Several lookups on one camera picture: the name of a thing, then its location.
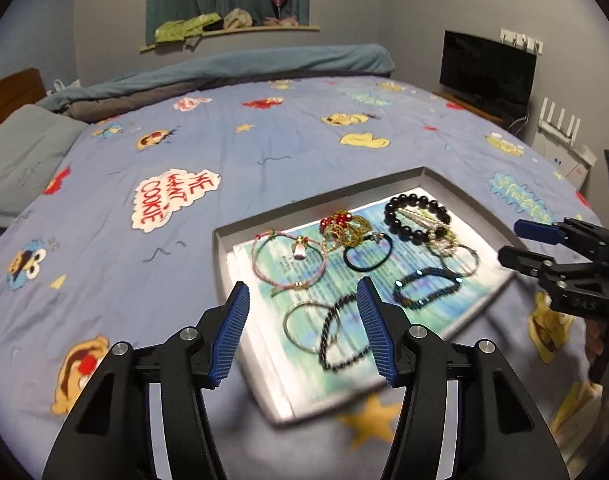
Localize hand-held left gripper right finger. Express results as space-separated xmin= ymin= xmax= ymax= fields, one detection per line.
xmin=357 ymin=276 xmax=570 ymax=480

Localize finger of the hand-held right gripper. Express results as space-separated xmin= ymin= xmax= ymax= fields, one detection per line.
xmin=514 ymin=219 xmax=567 ymax=244
xmin=498 ymin=245 xmax=557 ymax=286

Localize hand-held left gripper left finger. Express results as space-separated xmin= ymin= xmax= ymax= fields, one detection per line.
xmin=40 ymin=281 xmax=251 ymax=480

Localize dark small-bead bracelet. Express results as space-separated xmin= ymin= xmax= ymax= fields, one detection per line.
xmin=318 ymin=292 xmax=382 ymax=372

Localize black hair tie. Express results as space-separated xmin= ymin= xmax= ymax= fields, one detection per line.
xmin=343 ymin=231 xmax=394 ymax=273

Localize blue bead bracelet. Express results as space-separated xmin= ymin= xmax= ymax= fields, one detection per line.
xmin=393 ymin=268 xmax=462 ymax=311

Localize grey metal tray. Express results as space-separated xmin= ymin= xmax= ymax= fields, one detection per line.
xmin=212 ymin=165 xmax=530 ymax=427

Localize pale crystal bead bracelet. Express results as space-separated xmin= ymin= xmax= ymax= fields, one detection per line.
xmin=424 ymin=230 xmax=460 ymax=259

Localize gold chain necklace red beads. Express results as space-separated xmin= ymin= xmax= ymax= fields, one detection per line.
xmin=318 ymin=208 xmax=372 ymax=254

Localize black bead bracelet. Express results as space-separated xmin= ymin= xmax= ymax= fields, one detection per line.
xmin=384 ymin=192 xmax=452 ymax=242

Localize person's right hand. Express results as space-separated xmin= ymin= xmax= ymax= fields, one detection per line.
xmin=587 ymin=318 xmax=608 ymax=377

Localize printed paper sheet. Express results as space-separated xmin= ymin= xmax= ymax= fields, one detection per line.
xmin=229 ymin=187 xmax=515 ymax=407

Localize white box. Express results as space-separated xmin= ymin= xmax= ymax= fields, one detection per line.
xmin=534 ymin=132 xmax=597 ymax=191

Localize white router with antennas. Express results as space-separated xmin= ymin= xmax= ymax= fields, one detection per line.
xmin=537 ymin=97 xmax=582 ymax=144

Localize wooden monitor stand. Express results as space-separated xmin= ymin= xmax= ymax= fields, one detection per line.
xmin=431 ymin=91 xmax=515 ymax=128

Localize black monitor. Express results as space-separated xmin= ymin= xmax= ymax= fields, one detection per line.
xmin=439 ymin=30 xmax=537 ymax=111

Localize blue printed blanket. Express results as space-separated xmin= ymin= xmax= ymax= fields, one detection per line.
xmin=0 ymin=77 xmax=609 ymax=480

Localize grey folded blanket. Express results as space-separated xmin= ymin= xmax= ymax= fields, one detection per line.
xmin=67 ymin=87 xmax=150 ymax=123

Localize blue duvet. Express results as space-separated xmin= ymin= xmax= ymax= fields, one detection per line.
xmin=34 ymin=42 xmax=396 ymax=111

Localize grey pillow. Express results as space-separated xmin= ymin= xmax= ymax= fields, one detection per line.
xmin=0 ymin=104 xmax=88 ymax=218

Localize window sill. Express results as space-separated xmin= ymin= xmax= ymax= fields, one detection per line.
xmin=139 ymin=24 xmax=321 ymax=53

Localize green cloth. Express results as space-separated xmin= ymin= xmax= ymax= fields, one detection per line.
xmin=154 ymin=11 xmax=224 ymax=43

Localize beige cloth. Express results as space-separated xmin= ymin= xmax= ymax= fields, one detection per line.
xmin=223 ymin=7 xmax=255 ymax=31

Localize wooden headboard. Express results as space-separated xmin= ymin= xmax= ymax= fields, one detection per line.
xmin=0 ymin=67 xmax=45 ymax=133

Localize pink string bracelet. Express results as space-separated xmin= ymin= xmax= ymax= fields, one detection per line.
xmin=252 ymin=227 xmax=327 ymax=298

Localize white wall hook rack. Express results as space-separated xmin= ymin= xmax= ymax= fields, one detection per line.
xmin=499 ymin=30 xmax=545 ymax=54

